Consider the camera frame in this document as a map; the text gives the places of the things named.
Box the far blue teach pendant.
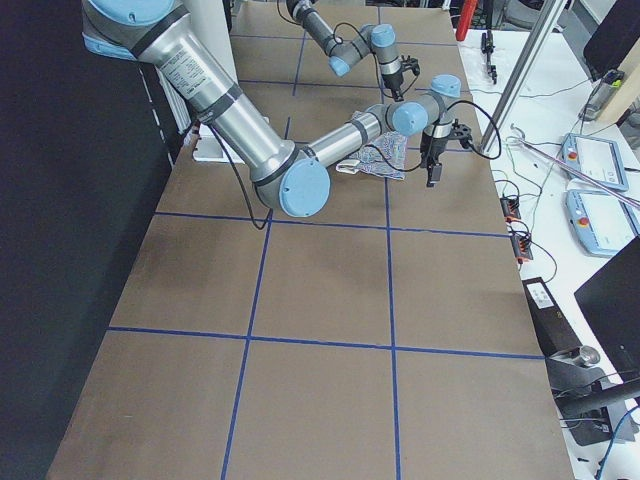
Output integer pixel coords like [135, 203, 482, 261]
[562, 133, 629, 192]

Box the blue teach pendant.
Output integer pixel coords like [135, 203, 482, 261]
[562, 133, 629, 192]
[565, 189, 639, 257]

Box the black tripod stick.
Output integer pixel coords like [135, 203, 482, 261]
[481, 28, 497, 85]

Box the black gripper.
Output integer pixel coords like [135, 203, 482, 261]
[420, 122, 472, 188]
[382, 72, 404, 102]

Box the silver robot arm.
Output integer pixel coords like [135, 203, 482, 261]
[286, 1, 415, 102]
[81, 1, 461, 217]

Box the red cylinder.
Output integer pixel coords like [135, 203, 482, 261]
[455, 0, 478, 42]

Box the black power box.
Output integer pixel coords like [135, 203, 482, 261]
[522, 277, 582, 357]

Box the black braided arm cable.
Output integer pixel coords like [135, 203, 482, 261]
[209, 99, 502, 231]
[332, 22, 421, 96]

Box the navy white striped polo shirt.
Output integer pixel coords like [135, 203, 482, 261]
[335, 132, 407, 180]

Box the orange black connector block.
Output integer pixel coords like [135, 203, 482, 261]
[510, 232, 533, 265]
[499, 196, 521, 223]

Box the black monitor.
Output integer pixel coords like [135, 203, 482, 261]
[574, 237, 640, 372]

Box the near blue teach pendant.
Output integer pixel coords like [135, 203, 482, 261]
[565, 189, 639, 257]

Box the aluminium frame post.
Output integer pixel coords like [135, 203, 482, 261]
[479, 0, 566, 154]

